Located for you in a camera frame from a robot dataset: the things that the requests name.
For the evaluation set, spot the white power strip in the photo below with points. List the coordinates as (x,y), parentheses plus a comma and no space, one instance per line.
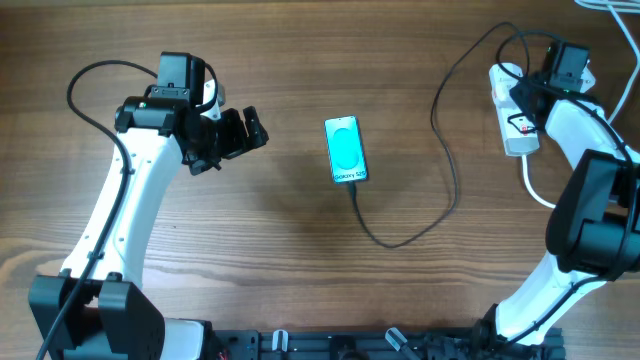
(516,130)

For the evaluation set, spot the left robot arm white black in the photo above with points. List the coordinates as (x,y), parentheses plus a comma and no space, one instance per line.
(94,308)

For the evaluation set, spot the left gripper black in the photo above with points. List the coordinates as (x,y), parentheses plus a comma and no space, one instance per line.
(230,134)

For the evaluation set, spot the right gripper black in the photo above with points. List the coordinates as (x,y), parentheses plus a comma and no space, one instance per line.
(523,98)

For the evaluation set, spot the blue Galaxy smartphone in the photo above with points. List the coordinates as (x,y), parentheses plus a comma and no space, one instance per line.
(345,149)

